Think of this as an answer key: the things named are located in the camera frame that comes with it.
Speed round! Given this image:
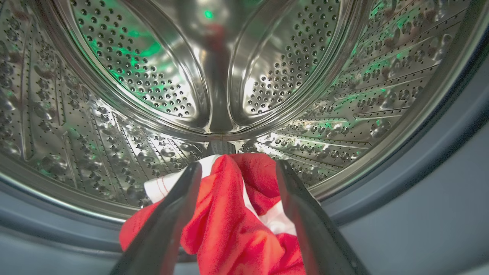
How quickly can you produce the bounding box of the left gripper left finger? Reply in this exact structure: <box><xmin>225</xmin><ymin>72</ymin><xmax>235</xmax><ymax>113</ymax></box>
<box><xmin>110</xmin><ymin>161</ymin><xmax>203</xmax><ymax>275</ymax></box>

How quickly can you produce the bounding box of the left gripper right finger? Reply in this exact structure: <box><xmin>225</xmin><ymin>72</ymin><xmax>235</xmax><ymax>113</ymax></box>
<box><xmin>275</xmin><ymin>159</ymin><xmax>371</xmax><ymax>275</ymax></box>

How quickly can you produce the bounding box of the red garment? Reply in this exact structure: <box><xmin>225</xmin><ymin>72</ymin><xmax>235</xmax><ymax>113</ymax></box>
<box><xmin>119</xmin><ymin>152</ymin><xmax>306</xmax><ymax>275</ymax></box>

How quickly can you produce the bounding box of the white front-load washing machine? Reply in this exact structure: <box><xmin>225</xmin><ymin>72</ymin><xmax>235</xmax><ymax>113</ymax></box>
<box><xmin>0</xmin><ymin>0</ymin><xmax>489</xmax><ymax>275</ymax></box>

